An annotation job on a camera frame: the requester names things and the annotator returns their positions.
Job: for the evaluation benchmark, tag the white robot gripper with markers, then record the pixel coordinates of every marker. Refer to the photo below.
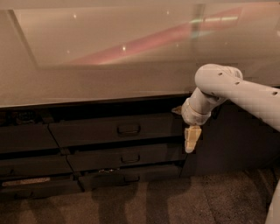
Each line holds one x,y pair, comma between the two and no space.
193,115

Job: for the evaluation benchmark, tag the dark drawer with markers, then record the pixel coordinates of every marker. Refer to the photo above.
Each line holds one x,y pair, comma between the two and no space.
116,129
127,156
26,138
34,166
36,188
126,176

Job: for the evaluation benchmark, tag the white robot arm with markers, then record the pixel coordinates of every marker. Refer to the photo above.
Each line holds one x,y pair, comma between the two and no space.
216,84

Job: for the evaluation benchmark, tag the dark left middle drawer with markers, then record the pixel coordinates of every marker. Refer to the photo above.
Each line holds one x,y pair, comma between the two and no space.
34,166

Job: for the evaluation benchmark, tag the dark left top drawer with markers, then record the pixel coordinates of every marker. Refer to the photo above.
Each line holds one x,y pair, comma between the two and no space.
26,138

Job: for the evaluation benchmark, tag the dark left bottom drawer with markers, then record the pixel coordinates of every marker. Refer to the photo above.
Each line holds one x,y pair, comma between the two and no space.
36,188

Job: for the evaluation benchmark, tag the dark right cabinet door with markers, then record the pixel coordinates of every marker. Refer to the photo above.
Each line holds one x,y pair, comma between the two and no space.
232,140

